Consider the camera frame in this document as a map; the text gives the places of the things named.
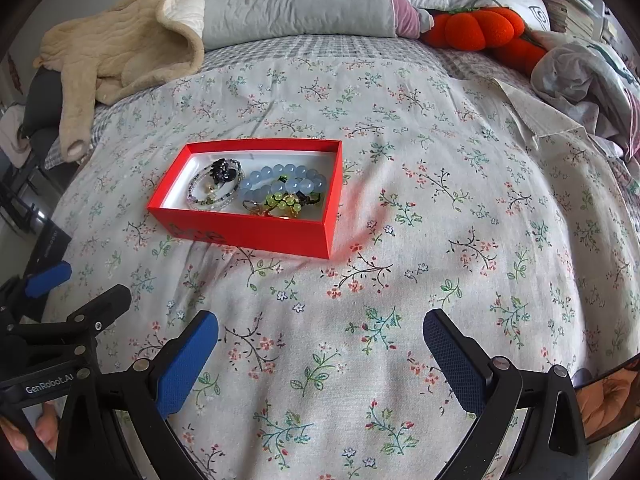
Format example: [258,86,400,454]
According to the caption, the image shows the pale blue bead bracelet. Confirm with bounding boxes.
[238,163,329,206]

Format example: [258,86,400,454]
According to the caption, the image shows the red cardboard box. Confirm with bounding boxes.
[146,137,344,260]

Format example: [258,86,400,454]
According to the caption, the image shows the gold bangle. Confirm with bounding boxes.
[249,206,297,221]

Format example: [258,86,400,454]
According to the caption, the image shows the clear crystal bracelet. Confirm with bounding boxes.
[187,160,247,210]

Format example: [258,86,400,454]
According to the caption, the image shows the floral bedsheet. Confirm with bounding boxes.
[47,34,640,480]

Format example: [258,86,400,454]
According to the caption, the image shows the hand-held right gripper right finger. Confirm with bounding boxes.
[422,308,590,480]

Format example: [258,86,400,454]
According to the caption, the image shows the crumpled grey clothes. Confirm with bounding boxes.
[530,39,640,162]

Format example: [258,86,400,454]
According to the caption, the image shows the black box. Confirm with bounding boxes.
[27,219,72,282]

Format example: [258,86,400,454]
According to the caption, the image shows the stack of books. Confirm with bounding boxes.
[539,0,617,42]

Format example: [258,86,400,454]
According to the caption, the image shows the orange pumpkin plush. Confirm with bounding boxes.
[419,5,549,79]

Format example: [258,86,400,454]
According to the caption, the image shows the printed picture card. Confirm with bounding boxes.
[572,354,640,444]

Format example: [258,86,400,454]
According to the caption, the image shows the thin beaded bracelet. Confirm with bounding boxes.
[189,161,244,207]

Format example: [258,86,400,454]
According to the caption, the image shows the green bead bracelet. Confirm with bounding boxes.
[264,183,322,219]

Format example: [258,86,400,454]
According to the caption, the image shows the dark chair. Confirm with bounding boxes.
[0,66,67,233]

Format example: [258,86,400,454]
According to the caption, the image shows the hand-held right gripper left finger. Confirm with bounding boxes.
[60,309,220,480]

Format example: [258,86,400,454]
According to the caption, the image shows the pink cloth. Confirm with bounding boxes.
[381,0,436,42]

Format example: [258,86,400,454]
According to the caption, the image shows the beige fleece jacket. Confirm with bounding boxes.
[32,0,209,164]

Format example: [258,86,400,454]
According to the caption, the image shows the person's left hand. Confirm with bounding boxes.
[0,401,64,454]

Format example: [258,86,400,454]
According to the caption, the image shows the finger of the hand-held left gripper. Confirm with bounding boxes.
[0,260,72,322]
[9,284,132,349]

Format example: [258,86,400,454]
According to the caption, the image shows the grey quilted pillow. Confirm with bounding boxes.
[202,0,399,52]

